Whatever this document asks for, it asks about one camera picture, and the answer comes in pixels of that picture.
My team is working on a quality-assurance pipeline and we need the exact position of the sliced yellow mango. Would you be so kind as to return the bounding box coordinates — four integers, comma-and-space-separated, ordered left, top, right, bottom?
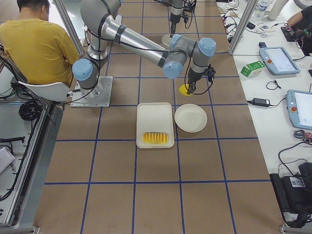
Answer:
142, 132, 169, 144

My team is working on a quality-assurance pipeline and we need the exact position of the black coiled cable bundle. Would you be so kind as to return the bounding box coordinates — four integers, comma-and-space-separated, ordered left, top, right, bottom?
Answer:
19, 100, 44, 121

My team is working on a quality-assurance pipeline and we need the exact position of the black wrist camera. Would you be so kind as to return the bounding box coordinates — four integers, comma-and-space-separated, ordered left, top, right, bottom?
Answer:
206, 64, 216, 82

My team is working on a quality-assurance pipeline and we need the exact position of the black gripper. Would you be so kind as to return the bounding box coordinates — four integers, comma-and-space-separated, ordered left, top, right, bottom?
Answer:
185, 70, 202, 95
170, 15, 181, 26

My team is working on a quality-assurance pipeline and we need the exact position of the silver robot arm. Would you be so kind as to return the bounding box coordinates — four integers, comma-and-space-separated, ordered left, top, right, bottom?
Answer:
156, 0, 189, 28

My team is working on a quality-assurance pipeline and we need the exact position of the person in yellow shirt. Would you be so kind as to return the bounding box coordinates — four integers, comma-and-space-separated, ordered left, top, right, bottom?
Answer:
0, 0, 79, 86

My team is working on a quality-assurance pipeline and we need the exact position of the clear glass plate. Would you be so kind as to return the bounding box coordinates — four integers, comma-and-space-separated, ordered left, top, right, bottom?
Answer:
161, 34, 174, 47

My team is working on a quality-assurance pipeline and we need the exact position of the green white carton box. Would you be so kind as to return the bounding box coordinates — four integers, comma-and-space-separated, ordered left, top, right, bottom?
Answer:
240, 60, 265, 77

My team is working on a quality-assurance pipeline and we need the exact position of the yellow lemon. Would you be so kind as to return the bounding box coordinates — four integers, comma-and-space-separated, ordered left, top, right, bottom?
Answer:
178, 84, 191, 96

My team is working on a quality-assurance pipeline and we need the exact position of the aluminium frame post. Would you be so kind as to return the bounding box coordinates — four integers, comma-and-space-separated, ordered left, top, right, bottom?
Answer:
53, 0, 84, 57
228, 0, 258, 55

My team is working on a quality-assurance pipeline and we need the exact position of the aluminium frame post left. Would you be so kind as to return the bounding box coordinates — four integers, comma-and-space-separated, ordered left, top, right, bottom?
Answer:
53, 0, 84, 57

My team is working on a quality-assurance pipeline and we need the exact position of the white round bowl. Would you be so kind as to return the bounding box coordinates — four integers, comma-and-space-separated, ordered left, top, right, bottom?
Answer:
175, 104, 208, 133

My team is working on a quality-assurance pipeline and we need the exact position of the blue teach pendant lower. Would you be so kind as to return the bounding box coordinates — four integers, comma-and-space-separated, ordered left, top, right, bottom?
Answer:
286, 90, 312, 130

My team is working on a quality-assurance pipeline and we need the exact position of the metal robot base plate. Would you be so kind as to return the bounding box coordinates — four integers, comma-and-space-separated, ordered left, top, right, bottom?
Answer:
70, 76, 114, 108

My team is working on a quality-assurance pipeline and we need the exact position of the aluminium frame post right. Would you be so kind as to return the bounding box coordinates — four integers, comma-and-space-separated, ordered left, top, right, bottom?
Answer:
228, 0, 258, 55

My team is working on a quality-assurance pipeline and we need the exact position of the black power adapter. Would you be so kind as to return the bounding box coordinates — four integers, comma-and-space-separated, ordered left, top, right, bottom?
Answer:
253, 98, 271, 107

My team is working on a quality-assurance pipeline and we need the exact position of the white chair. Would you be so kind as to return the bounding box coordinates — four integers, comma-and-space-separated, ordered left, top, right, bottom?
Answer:
18, 81, 70, 102

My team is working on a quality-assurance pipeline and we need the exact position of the blue teach pendant upper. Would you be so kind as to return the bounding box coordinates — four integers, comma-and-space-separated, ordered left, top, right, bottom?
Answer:
259, 47, 300, 75

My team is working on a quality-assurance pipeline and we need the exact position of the plastic water bottle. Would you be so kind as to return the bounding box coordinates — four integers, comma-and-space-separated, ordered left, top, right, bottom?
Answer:
255, 0, 269, 20

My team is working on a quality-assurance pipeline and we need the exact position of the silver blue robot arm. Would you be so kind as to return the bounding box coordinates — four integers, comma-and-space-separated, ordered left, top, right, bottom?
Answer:
72, 0, 216, 97

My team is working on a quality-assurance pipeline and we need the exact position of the blue teach pendant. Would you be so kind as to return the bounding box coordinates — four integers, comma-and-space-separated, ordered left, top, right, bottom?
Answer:
286, 90, 312, 130
259, 47, 300, 75

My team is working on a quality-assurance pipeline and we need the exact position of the white rectangular tray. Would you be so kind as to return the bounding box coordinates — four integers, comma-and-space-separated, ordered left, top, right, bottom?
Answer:
136, 102, 175, 149

